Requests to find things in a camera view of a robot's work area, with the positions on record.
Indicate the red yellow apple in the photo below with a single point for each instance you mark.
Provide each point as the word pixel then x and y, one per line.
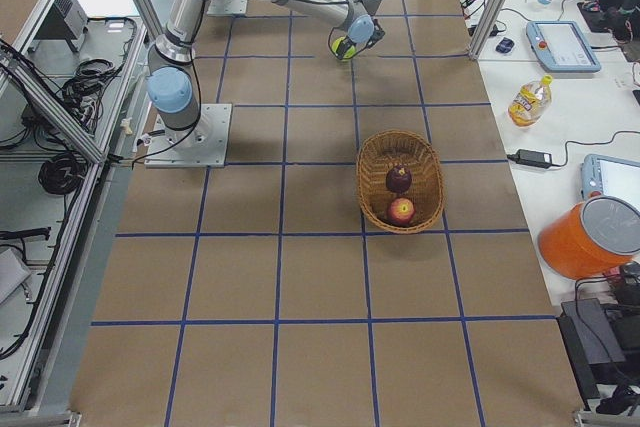
pixel 400 212

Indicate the dark red apple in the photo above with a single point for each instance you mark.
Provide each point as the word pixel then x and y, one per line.
pixel 398 179

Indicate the orange juice bottle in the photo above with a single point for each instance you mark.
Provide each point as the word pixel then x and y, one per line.
pixel 531 102

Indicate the dark blue computer mouse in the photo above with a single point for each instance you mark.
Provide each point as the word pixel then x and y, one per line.
pixel 505 46

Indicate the grey control box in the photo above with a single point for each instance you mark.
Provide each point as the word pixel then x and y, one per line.
pixel 66 21

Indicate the green apple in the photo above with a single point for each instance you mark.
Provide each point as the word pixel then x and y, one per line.
pixel 343 48

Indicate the orange bucket with lid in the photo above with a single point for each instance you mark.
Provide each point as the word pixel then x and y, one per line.
pixel 595 236

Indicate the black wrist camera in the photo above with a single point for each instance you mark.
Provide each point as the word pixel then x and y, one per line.
pixel 377 35

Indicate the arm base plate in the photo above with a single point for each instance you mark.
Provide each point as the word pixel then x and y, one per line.
pixel 206 146
pixel 223 8

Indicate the black power adapter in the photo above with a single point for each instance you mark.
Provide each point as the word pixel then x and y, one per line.
pixel 531 158

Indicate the near teach pendant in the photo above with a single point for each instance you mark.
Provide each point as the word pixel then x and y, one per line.
pixel 610 176

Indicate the far teach pendant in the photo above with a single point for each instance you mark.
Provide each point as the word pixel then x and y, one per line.
pixel 561 47

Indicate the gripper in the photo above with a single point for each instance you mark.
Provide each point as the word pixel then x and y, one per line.
pixel 346 47

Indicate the teach pendant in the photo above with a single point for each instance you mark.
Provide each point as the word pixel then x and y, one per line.
pixel 610 176
pixel 561 47

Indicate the woven wicker basket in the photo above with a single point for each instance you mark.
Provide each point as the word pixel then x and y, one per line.
pixel 384 150

